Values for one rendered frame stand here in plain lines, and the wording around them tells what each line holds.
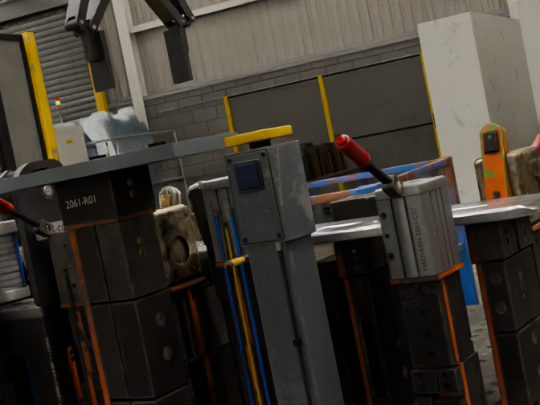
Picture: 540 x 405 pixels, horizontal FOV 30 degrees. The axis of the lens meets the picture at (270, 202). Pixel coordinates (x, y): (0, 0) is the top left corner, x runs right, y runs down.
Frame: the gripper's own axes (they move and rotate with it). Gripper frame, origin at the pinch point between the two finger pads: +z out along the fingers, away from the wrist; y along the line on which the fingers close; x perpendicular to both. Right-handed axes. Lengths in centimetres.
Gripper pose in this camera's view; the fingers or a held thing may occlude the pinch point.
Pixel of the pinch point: (144, 76)
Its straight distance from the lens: 128.3
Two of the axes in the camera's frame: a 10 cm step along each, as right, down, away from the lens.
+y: 6.2, -1.6, 7.6
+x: -7.6, 1.2, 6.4
